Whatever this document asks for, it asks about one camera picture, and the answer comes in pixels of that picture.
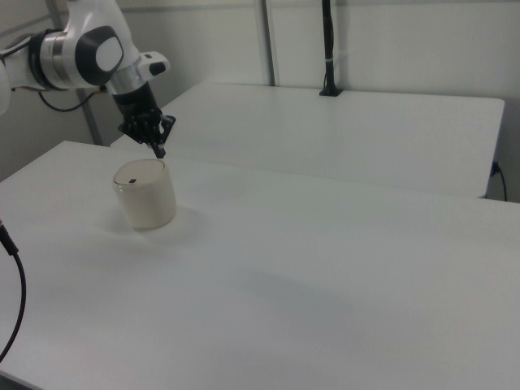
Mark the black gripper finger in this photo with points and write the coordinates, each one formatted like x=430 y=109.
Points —
x=140 y=130
x=166 y=126

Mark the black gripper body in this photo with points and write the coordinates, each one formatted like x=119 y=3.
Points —
x=136 y=103

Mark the cream trash bin lid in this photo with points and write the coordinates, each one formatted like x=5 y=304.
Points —
x=140 y=172

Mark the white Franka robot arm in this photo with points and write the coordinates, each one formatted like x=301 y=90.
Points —
x=73 y=53

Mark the cream cylindrical cup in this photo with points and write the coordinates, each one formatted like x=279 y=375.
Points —
x=150 y=203

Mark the white side table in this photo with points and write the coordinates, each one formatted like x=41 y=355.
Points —
x=325 y=134

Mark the black pole clamp base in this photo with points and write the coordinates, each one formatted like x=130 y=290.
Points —
x=331 y=92

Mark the black vertical pole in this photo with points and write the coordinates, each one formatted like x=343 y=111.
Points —
x=328 y=40

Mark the grey aluminium wall post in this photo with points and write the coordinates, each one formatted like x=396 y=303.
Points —
x=270 y=40

